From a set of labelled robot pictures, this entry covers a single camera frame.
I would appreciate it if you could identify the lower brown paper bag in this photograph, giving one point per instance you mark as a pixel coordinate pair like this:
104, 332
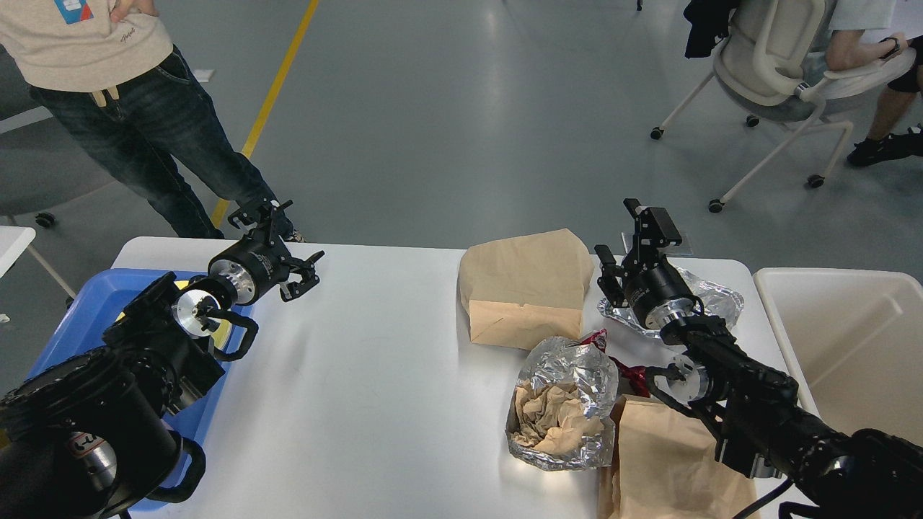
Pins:
663, 467

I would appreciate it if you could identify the grey chair at left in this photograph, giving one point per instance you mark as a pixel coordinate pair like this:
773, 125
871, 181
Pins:
41, 164

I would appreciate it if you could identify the brown paper bag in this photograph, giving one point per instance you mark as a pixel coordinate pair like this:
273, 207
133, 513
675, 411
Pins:
663, 467
518, 292

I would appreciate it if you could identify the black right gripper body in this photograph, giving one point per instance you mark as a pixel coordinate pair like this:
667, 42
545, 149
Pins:
658, 295

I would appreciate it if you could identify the white side table corner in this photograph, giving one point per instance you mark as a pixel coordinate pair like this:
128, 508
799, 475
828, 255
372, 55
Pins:
14, 241

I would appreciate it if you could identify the upper brown paper bag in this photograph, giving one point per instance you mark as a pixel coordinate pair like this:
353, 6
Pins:
518, 292

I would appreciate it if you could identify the white plastic bin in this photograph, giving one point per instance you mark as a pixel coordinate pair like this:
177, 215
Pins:
853, 340

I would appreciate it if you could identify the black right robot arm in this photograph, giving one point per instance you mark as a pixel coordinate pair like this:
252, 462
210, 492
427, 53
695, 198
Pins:
751, 409

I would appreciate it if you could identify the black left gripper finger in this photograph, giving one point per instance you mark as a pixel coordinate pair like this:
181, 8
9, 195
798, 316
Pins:
260, 219
299, 276

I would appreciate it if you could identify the seated person in white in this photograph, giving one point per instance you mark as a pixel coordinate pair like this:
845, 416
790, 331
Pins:
864, 32

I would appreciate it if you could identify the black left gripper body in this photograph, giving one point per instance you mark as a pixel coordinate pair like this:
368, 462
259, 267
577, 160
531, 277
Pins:
250, 268

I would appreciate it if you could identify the person in beige sweater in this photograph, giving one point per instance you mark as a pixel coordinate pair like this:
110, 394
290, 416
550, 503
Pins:
109, 72

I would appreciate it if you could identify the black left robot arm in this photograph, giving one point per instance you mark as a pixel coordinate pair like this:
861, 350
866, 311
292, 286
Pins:
27, 469

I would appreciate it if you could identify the foil bag with crumpled paper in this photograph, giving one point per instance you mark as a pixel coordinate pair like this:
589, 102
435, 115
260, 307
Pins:
561, 405

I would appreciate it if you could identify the red snack wrapper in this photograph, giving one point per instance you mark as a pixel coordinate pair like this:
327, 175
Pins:
635, 376

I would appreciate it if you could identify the flat foil bag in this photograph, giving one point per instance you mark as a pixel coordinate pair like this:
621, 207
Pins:
719, 300

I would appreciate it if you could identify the yellow plastic plate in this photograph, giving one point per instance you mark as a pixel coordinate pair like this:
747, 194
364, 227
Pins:
221, 335

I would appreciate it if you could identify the blue plastic tray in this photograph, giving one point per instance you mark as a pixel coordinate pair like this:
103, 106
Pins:
94, 324

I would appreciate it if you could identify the white office chair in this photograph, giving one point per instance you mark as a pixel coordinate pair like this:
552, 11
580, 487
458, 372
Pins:
760, 66

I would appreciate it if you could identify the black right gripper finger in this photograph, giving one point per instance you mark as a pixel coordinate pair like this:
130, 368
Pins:
654, 231
611, 277

